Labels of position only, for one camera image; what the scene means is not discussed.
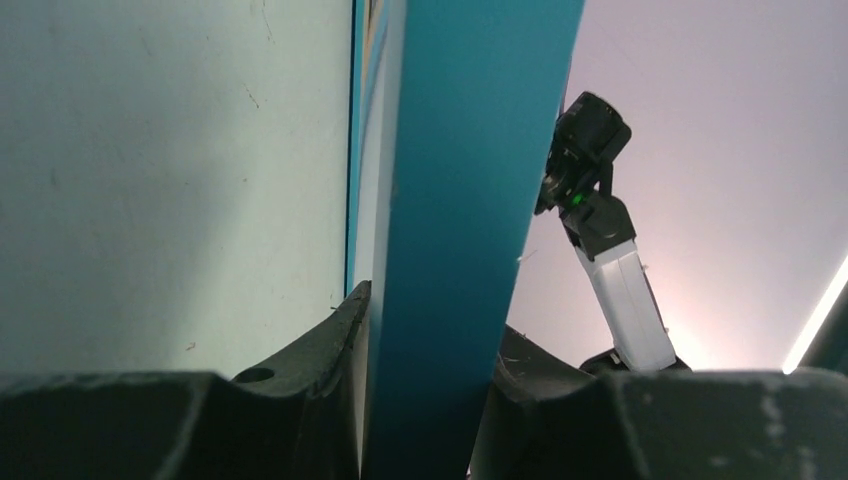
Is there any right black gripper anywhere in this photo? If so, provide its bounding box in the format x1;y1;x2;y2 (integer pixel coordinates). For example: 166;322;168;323
534;91;632;215

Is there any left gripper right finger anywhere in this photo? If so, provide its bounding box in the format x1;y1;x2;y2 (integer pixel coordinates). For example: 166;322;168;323
470;329;847;479

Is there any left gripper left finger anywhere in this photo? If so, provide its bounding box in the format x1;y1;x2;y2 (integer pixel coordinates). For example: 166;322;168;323
1;281;371;479

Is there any wooden picture frame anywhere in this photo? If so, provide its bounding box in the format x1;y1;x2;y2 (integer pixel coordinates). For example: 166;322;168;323
345;1;584;479

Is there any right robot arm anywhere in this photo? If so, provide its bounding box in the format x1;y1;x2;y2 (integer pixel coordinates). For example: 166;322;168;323
534;91;688;374

